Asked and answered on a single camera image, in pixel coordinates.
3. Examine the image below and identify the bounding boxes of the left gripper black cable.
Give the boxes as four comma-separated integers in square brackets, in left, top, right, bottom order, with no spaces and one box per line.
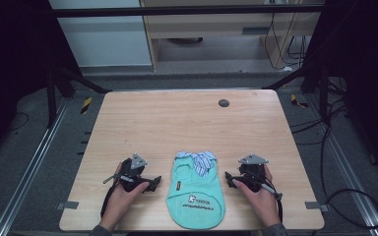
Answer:
[99,172,135,218]

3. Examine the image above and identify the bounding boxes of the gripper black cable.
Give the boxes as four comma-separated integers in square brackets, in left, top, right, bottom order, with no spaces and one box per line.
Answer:
[99,172,135,218]
[247,171,284,224]

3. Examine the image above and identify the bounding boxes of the light wooden desk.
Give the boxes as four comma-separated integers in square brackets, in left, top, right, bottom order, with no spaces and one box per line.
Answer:
[139,0,323,71]

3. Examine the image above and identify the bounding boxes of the black horizontal frame bar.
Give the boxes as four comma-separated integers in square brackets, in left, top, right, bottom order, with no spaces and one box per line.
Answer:
[51,4,325,19]

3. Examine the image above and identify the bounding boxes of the aluminium floor rail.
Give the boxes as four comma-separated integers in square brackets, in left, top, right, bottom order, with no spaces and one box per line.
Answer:
[304,92,378,236]
[0,99,71,236]

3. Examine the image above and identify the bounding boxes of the thin black floor cable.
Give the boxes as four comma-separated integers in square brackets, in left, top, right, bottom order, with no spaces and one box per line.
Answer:
[7,111,31,133]

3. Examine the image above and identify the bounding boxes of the person's left hand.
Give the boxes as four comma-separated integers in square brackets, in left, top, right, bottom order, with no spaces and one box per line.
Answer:
[98,161,151,232]

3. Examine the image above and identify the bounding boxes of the hanging black cables under desk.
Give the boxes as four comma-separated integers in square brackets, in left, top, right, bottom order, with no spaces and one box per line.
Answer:
[263,12,311,72]

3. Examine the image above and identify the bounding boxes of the black looped floor cable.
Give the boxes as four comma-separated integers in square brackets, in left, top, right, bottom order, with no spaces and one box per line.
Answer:
[288,94,378,230]

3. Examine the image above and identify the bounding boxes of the person's right hand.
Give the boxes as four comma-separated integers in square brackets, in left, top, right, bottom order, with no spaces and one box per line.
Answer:
[231,164,283,229]

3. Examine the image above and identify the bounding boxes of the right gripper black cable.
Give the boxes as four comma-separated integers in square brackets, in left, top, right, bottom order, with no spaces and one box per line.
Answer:
[247,171,284,224]

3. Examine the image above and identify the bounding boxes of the grey metal table bracket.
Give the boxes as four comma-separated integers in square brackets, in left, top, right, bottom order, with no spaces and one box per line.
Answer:
[304,201,329,213]
[56,201,80,210]

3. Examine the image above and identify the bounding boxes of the yellow black striped tape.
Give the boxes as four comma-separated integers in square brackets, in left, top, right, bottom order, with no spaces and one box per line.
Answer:
[289,93,309,109]
[80,96,94,115]

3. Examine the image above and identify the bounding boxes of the black metal stand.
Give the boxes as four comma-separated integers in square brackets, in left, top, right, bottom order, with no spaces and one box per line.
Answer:
[263,55,331,124]
[44,63,113,130]

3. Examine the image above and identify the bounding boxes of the white cabinet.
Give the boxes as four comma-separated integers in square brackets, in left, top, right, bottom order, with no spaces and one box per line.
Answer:
[48,0,154,69]

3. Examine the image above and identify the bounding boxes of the black curtain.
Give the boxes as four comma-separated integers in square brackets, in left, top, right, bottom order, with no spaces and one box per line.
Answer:
[0,0,82,165]
[303,0,378,183]

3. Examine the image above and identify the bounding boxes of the teal pet shirt striped collar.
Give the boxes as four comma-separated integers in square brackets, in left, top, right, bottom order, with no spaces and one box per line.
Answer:
[165,149,226,230]

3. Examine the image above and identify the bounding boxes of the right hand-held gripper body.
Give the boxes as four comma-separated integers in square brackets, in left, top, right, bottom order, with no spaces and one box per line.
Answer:
[237,153,271,194]

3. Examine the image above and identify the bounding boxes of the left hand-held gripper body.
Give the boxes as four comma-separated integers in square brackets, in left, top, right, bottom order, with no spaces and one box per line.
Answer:
[120,152,153,194]

